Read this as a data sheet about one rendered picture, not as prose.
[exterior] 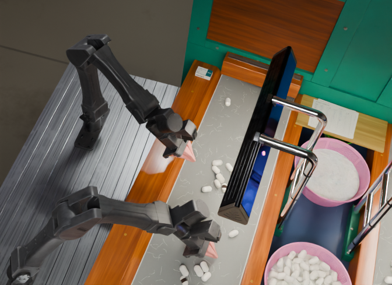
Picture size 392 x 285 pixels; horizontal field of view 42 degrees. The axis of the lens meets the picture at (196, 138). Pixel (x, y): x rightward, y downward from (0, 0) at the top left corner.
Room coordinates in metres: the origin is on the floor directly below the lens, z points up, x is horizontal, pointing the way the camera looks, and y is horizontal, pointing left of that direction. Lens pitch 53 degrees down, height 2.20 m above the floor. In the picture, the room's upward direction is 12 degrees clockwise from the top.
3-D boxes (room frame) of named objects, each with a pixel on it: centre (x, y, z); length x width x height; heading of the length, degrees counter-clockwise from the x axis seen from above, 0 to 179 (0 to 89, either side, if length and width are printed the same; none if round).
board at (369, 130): (1.28, -0.52, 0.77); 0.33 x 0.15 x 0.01; 81
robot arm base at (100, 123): (1.10, 0.38, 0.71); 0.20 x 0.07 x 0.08; 176
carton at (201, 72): (1.38, 0.02, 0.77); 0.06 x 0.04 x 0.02; 81
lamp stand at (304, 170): (0.92, -0.26, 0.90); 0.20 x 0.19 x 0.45; 171
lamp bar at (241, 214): (0.94, -0.18, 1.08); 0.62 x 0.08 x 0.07; 171
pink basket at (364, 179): (1.06, -0.49, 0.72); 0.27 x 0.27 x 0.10
